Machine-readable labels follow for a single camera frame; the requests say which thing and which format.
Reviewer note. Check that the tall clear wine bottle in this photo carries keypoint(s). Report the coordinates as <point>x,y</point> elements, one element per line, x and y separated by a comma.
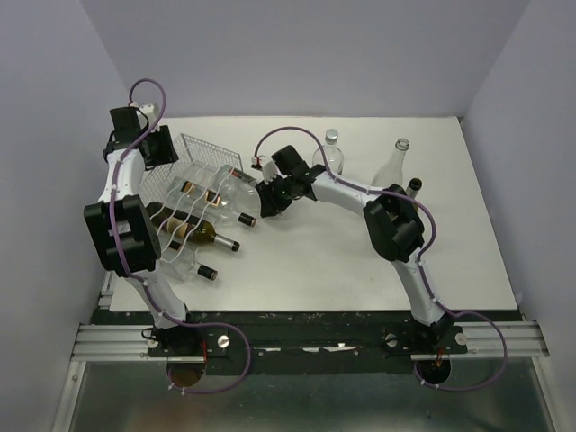
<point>391,173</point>

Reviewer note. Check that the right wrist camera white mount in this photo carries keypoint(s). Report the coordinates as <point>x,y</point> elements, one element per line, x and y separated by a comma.
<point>266,166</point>

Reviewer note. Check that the aluminium rail left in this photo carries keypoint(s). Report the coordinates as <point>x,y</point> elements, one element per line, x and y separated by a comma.
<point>110,343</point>

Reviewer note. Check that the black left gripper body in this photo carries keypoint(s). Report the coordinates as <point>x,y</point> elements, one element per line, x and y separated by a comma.
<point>161,147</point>

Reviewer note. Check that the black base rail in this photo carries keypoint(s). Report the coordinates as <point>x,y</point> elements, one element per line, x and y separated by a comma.
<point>302,342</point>

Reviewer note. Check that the olive wine bottle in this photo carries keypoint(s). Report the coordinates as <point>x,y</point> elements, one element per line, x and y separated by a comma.
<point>413,188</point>

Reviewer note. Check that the small clear bottle silver cap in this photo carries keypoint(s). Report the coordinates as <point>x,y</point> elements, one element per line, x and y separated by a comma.
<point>239,199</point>

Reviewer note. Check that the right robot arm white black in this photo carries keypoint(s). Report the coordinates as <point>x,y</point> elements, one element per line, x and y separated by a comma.
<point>394,227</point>

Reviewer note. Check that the white wire wine rack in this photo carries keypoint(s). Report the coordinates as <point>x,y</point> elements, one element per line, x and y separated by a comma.
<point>198,162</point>

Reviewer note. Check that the aluminium rail right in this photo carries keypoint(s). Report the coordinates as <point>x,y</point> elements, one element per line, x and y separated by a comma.
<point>524,339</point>

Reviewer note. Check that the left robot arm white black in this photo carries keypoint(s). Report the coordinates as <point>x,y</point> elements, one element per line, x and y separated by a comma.
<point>124,236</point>

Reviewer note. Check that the dark green wine bottle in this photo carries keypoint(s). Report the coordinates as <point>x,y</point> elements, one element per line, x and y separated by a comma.
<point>186,228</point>

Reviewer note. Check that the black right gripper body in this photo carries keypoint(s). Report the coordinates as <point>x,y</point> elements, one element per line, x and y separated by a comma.
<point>276,195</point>

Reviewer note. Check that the round clear bottle silver cap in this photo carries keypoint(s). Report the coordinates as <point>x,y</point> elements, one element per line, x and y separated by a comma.
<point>332,156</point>

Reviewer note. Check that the aluminium rail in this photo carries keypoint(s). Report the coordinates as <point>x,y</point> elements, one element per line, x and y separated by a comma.
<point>524,339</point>
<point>110,343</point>

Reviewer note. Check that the square clear bottle front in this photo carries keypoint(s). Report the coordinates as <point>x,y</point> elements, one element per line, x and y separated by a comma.
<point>180,263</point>

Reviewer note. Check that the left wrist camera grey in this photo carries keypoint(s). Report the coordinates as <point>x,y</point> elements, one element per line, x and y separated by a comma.
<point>148,112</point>

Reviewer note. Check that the square clear bottle black cap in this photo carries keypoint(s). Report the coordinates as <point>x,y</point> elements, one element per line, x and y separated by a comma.
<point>189,197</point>

